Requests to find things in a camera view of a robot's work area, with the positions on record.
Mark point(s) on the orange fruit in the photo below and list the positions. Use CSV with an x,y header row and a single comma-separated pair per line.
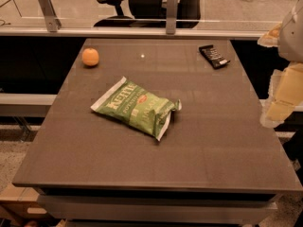
x,y
90,57

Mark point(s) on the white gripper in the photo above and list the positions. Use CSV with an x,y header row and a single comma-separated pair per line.
x,y
292,38

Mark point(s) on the middle metal bracket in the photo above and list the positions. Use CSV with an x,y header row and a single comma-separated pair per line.
x,y
172,6

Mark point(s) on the metal bracket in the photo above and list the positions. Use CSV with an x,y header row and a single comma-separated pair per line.
x,y
52,22
172,6

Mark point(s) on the cardboard box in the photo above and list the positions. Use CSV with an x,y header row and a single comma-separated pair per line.
x,y
22,203

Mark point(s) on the black rxbar chocolate bar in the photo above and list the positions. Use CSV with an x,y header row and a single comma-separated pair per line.
x,y
210,53

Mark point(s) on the black office chair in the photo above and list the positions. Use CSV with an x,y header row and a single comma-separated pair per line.
x,y
151,13

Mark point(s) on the left metal bracket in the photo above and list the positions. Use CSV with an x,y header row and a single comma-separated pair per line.
x,y
52,22

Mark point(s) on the green jalapeno chip bag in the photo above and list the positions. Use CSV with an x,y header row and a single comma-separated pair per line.
x,y
138,108

